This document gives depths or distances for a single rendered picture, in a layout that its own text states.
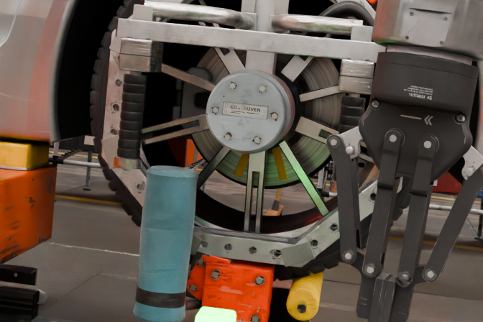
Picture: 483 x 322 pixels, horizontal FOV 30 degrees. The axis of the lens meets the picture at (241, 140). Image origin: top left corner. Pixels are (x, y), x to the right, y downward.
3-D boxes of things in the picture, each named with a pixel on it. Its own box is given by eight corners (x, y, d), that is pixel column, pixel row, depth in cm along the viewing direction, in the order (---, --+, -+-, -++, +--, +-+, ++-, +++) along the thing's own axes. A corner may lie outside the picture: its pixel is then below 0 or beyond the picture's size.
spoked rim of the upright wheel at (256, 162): (256, -66, 188) (107, 118, 195) (243, -86, 165) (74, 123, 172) (442, 90, 186) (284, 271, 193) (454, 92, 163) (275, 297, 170)
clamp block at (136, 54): (162, 72, 148) (164, 40, 147) (149, 72, 139) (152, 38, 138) (131, 70, 148) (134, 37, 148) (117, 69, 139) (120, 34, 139)
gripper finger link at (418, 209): (423, 135, 69) (442, 137, 69) (401, 277, 70) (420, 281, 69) (417, 134, 66) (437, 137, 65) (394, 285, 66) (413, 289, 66)
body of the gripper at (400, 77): (364, 43, 65) (341, 169, 66) (484, 60, 62) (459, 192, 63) (381, 53, 72) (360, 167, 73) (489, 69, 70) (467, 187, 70)
